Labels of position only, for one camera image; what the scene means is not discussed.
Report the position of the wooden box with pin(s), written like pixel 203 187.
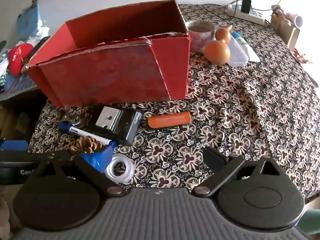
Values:
pixel 287 32

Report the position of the blue pouch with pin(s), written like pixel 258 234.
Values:
pixel 27 20

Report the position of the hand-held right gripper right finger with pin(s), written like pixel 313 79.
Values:
pixel 215 157

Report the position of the clear tape roll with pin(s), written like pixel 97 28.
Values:
pixel 130 172

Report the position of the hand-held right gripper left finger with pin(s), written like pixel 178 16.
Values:
pixel 98 158

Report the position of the red plush toy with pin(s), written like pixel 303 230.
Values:
pixel 18 57

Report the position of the floral patterned tablecloth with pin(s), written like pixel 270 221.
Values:
pixel 225 120

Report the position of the brown cardboard carton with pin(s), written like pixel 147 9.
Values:
pixel 17 115

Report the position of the clear plastic case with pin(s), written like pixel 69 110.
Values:
pixel 237 53

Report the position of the white power strip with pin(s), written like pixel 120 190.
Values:
pixel 255 15

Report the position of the white and blue tube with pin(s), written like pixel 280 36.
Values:
pixel 246 46

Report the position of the orange tube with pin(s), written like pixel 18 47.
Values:
pixel 168 120

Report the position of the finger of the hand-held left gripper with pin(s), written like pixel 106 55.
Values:
pixel 12 145

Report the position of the small brown onion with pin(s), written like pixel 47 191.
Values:
pixel 223 34

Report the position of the black charger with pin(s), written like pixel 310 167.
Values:
pixel 246 5

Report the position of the black electronic device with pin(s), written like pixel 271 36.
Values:
pixel 117 123

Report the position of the large brown pine cone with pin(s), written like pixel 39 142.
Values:
pixel 86 143

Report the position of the white cup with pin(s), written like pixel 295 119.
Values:
pixel 296 19

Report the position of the blue checkered cloth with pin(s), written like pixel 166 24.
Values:
pixel 20 85

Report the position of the large brown onion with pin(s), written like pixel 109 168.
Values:
pixel 217 52

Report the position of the pink patterned bowl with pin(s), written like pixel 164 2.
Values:
pixel 200 37

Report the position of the red cardboard box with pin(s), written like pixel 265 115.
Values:
pixel 112 77

